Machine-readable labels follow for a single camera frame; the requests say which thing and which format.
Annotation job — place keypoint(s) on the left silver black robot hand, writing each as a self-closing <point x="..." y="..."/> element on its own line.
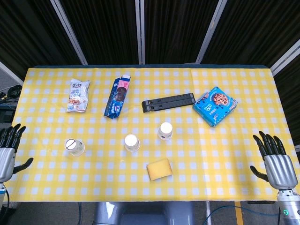
<point x="5" y="159"/>

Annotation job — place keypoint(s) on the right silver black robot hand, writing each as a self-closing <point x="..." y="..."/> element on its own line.
<point x="280" y="168"/>

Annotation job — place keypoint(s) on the white paper cup slash mark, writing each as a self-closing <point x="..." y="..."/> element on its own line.
<point x="75" y="147"/>

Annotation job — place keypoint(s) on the white paper cup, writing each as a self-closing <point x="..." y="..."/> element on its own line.
<point x="131" y="143"/>
<point x="165" y="131"/>

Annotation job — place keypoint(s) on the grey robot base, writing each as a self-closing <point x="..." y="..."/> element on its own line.
<point x="105" y="213"/>

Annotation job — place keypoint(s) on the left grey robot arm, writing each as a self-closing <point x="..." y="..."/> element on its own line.
<point x="2" y="193"/>

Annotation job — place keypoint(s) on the white table leg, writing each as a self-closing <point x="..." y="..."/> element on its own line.
<point x="208" y="212"/>

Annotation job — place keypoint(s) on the blue chocolate chip cookie box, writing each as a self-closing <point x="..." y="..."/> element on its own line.
<point x="214" y="105"/>

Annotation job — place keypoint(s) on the white snack bag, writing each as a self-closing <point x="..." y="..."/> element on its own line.
<point x="77" y="97"/>

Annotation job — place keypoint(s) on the yellow sponge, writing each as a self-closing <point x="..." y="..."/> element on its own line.
<point x="159" y="169"/>

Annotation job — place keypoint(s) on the blue sandwich cookie box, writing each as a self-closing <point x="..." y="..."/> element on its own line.
<point x="117" y="96"/>

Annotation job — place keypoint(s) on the black folded stand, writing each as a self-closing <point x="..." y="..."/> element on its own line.
<point x="168" y="102"/>

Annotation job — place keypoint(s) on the yellow white checked tablecloth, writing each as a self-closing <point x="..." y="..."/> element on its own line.
<point x="150" y="164"/>

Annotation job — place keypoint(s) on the white partition frame post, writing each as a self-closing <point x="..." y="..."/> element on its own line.
<point x="286" y="57"/>
<point x="211" y="30"/>
<point x="68" y="29"/>
<point x="9" y="73"/>
<point x="140" y="31"/>

